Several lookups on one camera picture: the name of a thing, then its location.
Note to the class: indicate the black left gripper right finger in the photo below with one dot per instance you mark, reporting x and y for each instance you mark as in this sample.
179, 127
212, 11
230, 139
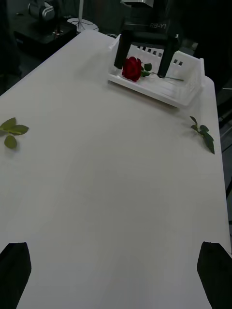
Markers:
216, 275

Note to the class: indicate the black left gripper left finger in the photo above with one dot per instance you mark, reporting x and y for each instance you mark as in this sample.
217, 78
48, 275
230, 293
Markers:
13, 275

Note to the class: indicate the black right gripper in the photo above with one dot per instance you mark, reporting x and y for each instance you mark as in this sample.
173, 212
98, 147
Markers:
147, 26

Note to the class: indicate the red rose with green stem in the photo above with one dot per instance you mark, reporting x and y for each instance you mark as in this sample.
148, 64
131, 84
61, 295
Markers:
131, 68

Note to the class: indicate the shallow white plastic box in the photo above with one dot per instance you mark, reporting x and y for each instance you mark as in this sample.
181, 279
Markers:
169, 89

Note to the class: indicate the white stand with round base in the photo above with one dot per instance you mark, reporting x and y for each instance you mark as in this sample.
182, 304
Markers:
82, 23

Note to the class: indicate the black equipment case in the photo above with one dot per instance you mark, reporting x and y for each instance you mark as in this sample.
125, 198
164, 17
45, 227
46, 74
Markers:
43, 33

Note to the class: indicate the loose dark green leaf twig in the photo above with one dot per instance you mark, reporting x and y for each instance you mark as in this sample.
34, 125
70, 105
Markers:
208, 140

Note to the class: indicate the silver-grey robot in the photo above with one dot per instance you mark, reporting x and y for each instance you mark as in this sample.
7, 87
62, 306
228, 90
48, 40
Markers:
42, 10

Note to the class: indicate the loose light green leaf twig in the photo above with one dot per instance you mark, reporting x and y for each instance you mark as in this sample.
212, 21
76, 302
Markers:
10, 130

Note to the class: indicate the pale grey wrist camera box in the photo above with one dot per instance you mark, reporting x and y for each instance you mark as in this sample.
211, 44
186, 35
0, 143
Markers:
139, 1

